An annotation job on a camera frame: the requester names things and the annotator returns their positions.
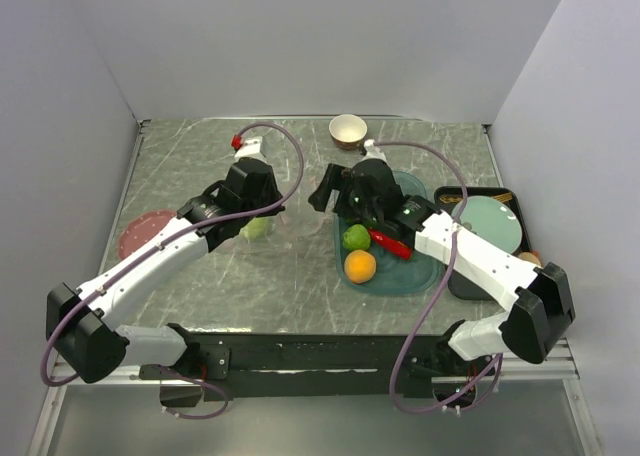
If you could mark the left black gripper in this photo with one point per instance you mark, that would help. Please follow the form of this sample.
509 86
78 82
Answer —
276 196

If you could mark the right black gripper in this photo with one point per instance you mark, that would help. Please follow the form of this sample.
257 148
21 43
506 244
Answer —
332 180

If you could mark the pale green cabbage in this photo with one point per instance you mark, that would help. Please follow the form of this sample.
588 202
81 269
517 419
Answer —
257 228

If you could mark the orange fruit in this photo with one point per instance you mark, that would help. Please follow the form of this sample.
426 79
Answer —
360 266

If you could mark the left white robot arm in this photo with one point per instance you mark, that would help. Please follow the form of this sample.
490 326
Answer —
86 325

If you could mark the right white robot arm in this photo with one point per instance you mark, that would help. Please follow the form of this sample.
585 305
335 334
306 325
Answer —
536 302

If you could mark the teal plastic food tray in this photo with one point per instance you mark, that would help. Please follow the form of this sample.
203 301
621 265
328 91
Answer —
394 276

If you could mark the beige ceramic bowl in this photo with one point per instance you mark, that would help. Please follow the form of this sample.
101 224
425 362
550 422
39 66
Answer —
348 131

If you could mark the small green lettuce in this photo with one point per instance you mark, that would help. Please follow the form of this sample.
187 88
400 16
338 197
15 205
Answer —
356 237

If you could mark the red chili pepper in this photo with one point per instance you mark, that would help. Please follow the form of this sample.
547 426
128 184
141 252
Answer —
395 247

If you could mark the black serving tray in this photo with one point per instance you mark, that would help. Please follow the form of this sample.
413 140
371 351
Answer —
458 285

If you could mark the pink plate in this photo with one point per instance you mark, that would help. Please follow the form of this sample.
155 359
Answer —
141 230

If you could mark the light green plate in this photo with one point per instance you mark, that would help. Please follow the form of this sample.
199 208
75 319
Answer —
492 221

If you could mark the wooden chopsticks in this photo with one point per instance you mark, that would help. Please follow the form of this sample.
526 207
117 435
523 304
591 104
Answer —
503 197

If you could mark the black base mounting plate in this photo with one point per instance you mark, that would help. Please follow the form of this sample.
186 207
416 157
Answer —
249 365

